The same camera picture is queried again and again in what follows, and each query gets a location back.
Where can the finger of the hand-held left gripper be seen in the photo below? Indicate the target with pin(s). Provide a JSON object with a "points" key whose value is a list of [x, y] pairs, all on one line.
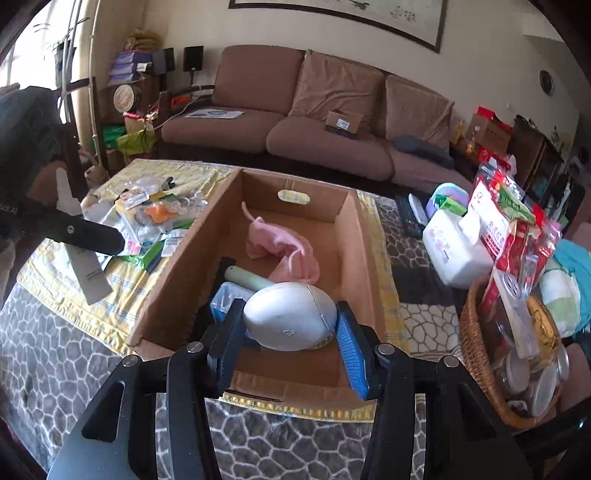
{"points": [[87, 237]]}

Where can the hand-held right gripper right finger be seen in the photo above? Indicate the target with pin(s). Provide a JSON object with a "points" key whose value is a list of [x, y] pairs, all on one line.
{"points": [[351, 350]]}

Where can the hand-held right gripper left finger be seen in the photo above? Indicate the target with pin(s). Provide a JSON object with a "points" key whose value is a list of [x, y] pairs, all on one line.
{"points": [[228, 350]]}

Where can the white tube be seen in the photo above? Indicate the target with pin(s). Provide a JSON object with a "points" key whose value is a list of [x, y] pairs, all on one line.
{"points": [[90, 277]]}

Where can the clear floss pick box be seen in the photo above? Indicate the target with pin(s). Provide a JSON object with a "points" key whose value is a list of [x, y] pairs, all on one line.
{"points": [[226, 300]]}

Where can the white egg-shaped case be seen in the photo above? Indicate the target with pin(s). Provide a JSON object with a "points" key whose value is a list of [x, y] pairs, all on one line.
{"points": [[286, 318]]}

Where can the green handheld fan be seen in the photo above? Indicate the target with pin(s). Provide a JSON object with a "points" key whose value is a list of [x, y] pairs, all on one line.
{"points": [[249, 278]]}

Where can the pink cat-ear headband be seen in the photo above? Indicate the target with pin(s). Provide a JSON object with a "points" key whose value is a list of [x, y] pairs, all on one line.
{"points": [[277, 244]]}

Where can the yellow plaid cloth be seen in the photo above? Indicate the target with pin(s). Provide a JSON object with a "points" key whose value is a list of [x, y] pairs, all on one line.
{"points": [[69, 286]]}

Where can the green packet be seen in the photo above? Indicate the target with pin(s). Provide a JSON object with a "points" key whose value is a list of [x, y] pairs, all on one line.
{"points": [[143, 257]]}

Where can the orange item in clear bag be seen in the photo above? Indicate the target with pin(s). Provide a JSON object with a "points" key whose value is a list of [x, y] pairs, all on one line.
{"points": [[160, 213]]}

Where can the potted plant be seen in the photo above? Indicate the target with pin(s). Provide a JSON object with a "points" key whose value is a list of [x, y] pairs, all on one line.
{"points": [[64, 55]]}

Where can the yellow-green bag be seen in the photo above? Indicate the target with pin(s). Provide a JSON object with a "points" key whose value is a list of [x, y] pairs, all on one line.
{"points": [[136, 144]]}

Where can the metal pole stand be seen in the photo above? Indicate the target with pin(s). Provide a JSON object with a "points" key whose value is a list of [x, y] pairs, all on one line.
{"points": [[94, 69]]}

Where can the round tin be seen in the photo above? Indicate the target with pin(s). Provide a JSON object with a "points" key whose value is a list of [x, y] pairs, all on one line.
{"points": [[125, 98]]}

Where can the wicker basket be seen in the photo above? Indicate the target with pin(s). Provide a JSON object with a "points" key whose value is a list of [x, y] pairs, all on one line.
{"points": [[475, 350]]}

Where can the stack of purple packets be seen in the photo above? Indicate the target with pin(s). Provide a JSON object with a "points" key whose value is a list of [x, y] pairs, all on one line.
{"points": [[129, 67]]}

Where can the white tissue pack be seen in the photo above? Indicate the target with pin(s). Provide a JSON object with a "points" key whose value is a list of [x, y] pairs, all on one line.
{"points": [[455, 249]]}

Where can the black remote control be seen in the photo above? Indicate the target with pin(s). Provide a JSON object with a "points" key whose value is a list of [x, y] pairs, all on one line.
{"points": [[408, 217]]}

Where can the white remote control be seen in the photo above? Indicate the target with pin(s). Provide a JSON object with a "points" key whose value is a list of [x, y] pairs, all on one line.
{"points": [[418, 207]]}

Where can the black speaker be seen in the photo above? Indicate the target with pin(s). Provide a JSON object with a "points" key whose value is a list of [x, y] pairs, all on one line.
{"points": [[164, 61], [193, 59]]}

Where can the white and blue paper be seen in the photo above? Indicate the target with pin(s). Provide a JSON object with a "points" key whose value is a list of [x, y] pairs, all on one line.
{"points": [[212, 113]]}

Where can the purple plastic container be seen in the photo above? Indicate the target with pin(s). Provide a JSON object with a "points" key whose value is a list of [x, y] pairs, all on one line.
{"points": [[445, 194]]}

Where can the brown sofa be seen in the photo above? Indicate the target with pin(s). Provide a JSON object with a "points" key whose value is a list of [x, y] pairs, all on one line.
{"points": [[240, 134]]}

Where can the red snack packets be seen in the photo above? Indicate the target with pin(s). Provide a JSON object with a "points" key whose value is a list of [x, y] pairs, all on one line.
{"points": [[512, 240]]}

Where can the dark grey pillow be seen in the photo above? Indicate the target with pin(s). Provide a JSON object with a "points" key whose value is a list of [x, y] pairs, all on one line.
{"points": [[425, 150]]}

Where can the white and green towel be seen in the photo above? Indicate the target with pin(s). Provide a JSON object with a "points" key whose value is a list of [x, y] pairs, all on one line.
{"points": [[561, 300]]}

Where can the small cardboard box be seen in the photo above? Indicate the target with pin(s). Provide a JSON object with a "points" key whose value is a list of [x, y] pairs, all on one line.
{"points": [[344, 124]]}

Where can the teal cloth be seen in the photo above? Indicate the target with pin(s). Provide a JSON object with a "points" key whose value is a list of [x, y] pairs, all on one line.
{"points": [[572, 258]]}

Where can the brown sofa cushion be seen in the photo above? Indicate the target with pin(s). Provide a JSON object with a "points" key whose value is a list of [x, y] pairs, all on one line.
{"points": [[415, 115], [341, 87]]}

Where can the red-labelled cardboard box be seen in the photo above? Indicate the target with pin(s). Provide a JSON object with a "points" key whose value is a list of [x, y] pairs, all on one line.
{"points": [[489, 131]]}

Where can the dark wooden cabinet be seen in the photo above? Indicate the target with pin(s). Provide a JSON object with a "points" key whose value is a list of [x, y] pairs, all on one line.
{"points": [[535, 152]]}

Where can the framed wall painting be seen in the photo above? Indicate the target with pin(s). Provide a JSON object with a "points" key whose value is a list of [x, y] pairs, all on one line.
{"points": [[369, 23]]}

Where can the round wall clock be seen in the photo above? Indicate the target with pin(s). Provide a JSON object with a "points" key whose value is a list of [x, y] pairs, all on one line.
{"points": [[547, 82]]}

